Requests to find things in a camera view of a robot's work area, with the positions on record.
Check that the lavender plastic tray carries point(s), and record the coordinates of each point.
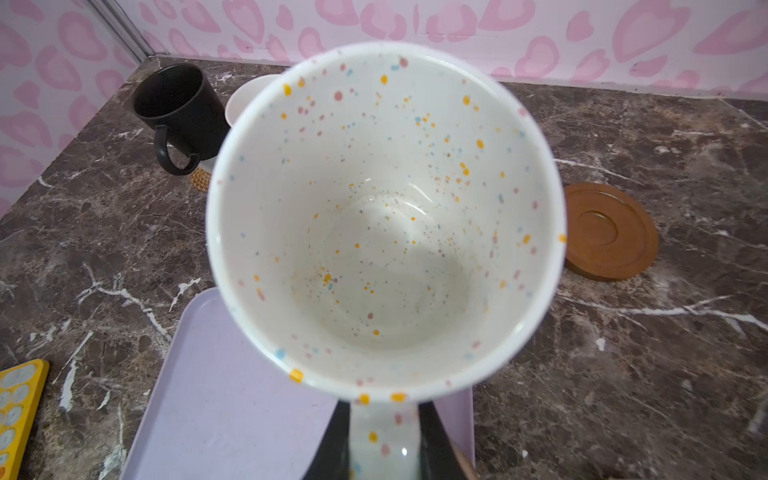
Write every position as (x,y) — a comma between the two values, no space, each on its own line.
(252,379)

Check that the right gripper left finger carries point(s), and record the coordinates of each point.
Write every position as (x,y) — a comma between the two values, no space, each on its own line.
(332,459)

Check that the light blue mug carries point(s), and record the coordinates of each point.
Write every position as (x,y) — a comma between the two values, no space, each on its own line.
(244,95)

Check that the woven rattan coaster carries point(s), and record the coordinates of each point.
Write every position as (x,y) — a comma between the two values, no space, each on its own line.
(200,179)

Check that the round brown wooden coaster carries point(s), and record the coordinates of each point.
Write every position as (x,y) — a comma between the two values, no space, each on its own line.
(610,236)

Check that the black mug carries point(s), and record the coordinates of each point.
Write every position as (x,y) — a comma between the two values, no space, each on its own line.
(187,117)

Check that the white speckled mug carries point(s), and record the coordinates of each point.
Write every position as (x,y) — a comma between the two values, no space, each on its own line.
(387,165)

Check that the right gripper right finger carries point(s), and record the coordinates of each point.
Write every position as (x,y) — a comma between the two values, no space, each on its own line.
(438,460)

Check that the yellow calculator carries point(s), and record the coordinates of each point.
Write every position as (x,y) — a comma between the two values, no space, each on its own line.
(21,391)

